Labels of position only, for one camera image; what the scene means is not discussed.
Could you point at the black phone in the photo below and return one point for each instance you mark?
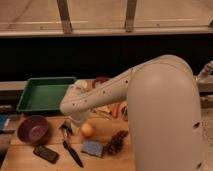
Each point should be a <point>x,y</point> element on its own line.
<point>46,153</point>

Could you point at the orange carrot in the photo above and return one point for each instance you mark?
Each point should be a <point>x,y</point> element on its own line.
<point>115,110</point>

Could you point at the blue sponge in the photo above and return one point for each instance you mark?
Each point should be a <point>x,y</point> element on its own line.
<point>92,148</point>

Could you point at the brown pine cone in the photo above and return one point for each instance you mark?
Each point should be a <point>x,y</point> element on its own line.
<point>115,145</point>

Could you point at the purple bowl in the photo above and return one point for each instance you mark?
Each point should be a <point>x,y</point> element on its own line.
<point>32,129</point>

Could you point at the red yellow apple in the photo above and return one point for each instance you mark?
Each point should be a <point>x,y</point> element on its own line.
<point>87,130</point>

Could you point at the black handled brush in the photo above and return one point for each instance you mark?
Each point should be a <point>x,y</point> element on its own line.
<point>66,131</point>

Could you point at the round metal tin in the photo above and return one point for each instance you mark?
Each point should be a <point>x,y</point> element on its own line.
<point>124,113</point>

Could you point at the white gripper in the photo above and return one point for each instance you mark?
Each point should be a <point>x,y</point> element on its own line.
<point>78,119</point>

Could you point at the white paper cup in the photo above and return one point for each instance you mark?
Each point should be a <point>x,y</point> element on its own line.
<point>81,84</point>

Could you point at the brown bowl with white contents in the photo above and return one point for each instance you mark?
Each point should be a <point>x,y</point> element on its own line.
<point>99,80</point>

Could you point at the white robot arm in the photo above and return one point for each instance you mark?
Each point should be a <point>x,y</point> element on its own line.
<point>164,112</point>

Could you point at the green plastic tray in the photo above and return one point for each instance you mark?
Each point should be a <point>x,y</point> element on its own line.
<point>43,95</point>

